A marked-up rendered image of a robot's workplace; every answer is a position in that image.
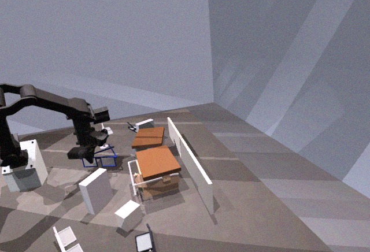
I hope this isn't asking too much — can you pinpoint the beige flat panel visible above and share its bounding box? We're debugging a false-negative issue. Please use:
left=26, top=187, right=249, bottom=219
left=167, top=117, right=214, bottom=215

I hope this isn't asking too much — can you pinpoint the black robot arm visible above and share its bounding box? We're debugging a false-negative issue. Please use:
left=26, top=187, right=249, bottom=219
left=0, top=83, right=110, bottom=169

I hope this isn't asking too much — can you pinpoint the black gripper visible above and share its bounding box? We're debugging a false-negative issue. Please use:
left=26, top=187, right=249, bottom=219
left=67, top=126, right=97, bottom=164

